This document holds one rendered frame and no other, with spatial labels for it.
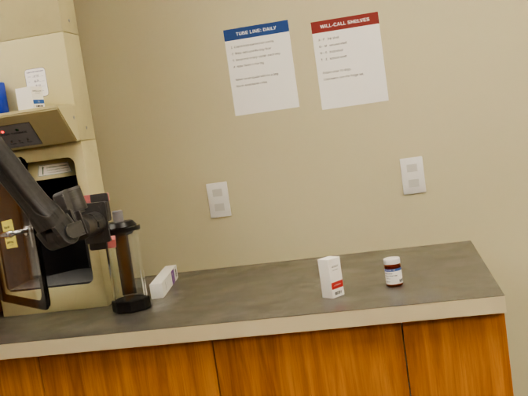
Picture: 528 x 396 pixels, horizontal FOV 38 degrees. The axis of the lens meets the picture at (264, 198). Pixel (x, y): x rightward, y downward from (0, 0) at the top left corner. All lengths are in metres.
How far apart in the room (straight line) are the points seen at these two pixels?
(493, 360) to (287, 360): 0.47
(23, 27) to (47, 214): 0.66
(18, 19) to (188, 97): 0.60
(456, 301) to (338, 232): 0.79
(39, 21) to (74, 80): 0.18
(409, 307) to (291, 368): 0.32
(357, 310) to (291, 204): 0.78
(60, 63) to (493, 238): 1.40
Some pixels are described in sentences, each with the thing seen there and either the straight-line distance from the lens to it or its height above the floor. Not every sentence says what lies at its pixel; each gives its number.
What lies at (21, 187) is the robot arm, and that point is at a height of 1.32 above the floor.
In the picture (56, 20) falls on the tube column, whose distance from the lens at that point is 2.21.
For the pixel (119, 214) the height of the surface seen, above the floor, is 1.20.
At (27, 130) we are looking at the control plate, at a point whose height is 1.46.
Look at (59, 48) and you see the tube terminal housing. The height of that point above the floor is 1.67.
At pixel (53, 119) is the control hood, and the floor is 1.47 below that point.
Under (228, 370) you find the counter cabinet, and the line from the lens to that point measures 1.88.
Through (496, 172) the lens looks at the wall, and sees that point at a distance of 2.47.
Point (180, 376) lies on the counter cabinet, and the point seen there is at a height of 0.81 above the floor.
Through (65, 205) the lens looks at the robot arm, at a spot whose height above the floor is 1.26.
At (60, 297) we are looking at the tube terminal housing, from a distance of 2.27.
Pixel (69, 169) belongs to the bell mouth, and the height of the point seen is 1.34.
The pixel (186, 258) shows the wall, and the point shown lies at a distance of 2.57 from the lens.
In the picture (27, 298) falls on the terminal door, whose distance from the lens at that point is 2.15.
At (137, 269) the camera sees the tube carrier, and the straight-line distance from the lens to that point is 2.07.
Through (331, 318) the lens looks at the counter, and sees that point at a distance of 1.78.
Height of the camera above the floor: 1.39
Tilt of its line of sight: 6 degrees down
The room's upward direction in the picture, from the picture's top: 8 degrees counter-clockwise
